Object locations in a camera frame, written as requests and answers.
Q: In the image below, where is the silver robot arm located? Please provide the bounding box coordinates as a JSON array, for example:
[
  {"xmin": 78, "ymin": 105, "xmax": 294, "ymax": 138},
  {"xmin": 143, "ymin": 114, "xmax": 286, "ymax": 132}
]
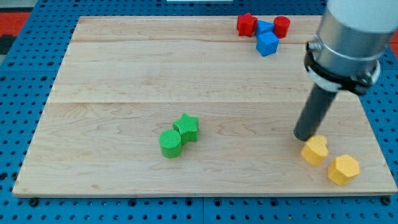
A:
[{"xmin": 304, "ymin": 0, "xmax": 397, "ymax": 95}]

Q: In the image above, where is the green star block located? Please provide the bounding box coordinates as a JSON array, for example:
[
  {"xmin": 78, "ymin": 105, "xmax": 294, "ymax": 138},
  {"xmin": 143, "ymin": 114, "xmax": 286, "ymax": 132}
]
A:
[{"xmin": 173, "ymin": 113, "xmax": 199, "ymax": 145}]

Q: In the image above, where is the green cylinder block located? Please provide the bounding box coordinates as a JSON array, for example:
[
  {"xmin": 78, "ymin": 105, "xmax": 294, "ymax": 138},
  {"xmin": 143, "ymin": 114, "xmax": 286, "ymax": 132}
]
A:
[{"xmin": 159, "ymin": 129, "xmax": 182, "ymax": 159}]

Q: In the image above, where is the wooden board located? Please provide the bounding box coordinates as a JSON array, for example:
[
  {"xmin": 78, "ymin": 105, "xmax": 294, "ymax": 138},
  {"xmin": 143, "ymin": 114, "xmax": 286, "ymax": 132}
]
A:
[{"xmin": 12, "ymin": 16, "xmax": 397, "ymax": 198}]

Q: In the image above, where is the blue cube block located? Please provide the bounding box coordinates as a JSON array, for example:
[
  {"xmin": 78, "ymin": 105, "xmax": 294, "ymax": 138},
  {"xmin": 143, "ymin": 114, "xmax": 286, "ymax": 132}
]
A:
[{"xmin": 256, "ymin": 32, "xmax": 279, "ymax": 57}]

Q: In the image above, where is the red star block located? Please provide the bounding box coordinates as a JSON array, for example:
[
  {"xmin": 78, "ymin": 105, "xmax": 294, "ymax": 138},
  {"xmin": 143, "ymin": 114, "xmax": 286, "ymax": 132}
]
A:
[{"xmin": 236, "ymin": 12, "xmax": 257, "ymax": 37}]

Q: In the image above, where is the blue triangle block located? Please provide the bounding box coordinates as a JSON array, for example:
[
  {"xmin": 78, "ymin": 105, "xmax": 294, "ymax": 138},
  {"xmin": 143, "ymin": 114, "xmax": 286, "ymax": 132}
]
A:
[{"xmin": 255, "ymin": 20, "xmax": 274, "ymax": 36}]

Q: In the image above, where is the red cylinder block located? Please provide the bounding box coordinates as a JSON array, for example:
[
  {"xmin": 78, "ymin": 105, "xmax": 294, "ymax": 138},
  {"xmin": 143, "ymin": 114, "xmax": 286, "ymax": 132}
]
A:
[{"xmin": 273, "ymin": 16, "xmax": 290, "ymax": 39}]

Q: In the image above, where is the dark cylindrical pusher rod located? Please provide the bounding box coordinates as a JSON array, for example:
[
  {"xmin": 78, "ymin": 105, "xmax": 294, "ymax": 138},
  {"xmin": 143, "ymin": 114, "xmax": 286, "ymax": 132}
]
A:
[{"xmin": 294, "ymin": 84, "xmax": 337, "ymax": 141}]

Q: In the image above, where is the yellow heart block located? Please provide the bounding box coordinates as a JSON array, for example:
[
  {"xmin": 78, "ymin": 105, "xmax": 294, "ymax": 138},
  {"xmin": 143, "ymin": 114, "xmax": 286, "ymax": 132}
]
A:
[{"xmin": 301, "ymin": 135, "xmax": 328, "ymax": 166}]

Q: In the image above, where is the yellow hexagon block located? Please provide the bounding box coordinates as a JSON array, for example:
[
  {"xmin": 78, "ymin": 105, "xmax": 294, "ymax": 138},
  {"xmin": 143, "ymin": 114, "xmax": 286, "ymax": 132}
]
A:
[{"xmin": 327, "ymin": 154, "xmax": 360, "ymax": 186}]

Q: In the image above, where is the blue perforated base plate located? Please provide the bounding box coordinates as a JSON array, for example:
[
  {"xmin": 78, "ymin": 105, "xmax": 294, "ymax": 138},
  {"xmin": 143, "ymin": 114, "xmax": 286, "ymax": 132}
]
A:
[{"xmin": 1, "ymin": 0, "xmax": 397, "ymax": 223}]

